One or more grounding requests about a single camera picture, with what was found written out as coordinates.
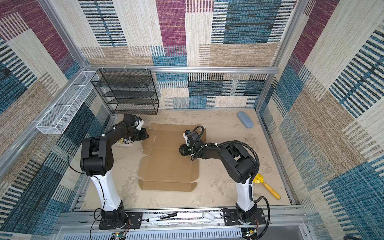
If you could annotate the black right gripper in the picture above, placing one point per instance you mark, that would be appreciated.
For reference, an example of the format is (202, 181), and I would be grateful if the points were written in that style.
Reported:
(184, 150)

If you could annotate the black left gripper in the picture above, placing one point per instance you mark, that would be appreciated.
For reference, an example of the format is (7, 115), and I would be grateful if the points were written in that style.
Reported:
(143, 136)

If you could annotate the brown cardboard box sheet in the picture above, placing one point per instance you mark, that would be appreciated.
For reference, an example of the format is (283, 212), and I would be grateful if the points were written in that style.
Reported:
(163, 168)

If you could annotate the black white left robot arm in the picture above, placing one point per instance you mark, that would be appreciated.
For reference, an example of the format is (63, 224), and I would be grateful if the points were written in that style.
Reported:
(97, 161)

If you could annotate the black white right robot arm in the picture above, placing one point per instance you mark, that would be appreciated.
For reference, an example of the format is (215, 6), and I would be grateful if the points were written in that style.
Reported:
(240, 161)

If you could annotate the blue-grey glasses case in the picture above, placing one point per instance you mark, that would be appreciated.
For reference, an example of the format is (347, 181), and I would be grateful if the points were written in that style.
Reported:
(245, 119)

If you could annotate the small white plastic piece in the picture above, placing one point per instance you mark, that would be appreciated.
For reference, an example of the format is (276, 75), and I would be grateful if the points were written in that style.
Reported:
(208, 216)

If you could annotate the yellow toy shovel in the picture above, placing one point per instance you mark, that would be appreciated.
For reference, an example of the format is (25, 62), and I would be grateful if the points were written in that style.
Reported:
(259, 179)

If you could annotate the black white marker pen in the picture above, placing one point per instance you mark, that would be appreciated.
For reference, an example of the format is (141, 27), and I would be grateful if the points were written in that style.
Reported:
(158, 218)

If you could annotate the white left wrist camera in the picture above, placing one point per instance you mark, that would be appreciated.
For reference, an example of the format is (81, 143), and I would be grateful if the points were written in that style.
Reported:
(138, 123)

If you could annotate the black wire shelf rack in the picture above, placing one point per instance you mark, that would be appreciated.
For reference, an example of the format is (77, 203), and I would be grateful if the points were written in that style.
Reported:
(127, 91)

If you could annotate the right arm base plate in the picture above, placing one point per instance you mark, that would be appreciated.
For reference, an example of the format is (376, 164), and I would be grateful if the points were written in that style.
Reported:
(234, 217)

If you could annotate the white wire mesh basket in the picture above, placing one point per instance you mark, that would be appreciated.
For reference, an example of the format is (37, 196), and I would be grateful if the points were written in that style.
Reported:
(59, 116)

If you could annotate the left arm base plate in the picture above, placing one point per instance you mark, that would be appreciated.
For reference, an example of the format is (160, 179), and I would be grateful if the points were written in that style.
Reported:
(133, 221)

